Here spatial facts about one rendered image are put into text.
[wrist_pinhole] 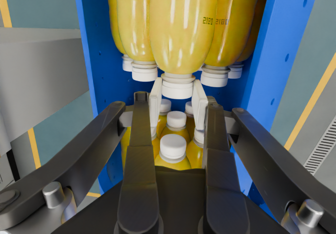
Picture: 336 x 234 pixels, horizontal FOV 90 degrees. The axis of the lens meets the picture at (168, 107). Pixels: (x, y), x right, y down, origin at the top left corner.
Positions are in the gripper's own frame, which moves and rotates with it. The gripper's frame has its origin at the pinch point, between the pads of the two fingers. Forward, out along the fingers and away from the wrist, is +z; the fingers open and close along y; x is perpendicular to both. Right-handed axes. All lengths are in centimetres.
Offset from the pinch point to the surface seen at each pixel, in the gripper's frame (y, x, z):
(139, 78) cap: -5.5, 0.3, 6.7
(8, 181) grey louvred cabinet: -167, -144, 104
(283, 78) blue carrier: 10.1, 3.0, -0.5
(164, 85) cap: -1.5, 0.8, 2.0
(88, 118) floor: -79, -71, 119
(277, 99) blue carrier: 10.4, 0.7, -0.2
